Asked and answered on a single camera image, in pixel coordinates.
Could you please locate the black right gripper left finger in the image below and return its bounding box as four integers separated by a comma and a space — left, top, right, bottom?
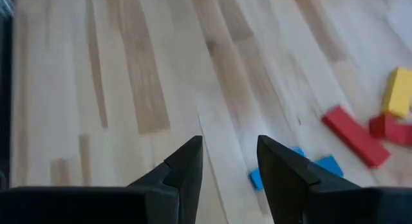
127, 135, 205, 224

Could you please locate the yellow wooden block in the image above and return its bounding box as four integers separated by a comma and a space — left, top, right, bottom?
381, 66, 412, 119

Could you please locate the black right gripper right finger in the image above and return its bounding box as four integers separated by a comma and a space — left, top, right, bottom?
256, 135, 380, 224

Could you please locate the red wooden block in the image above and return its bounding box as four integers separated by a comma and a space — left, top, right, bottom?
368, 113, 412, 147
321, 104, 392, 169

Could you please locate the blue wooden block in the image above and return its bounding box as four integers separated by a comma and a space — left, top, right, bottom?
314, 154, 344, 178
248, 146, 306, 191

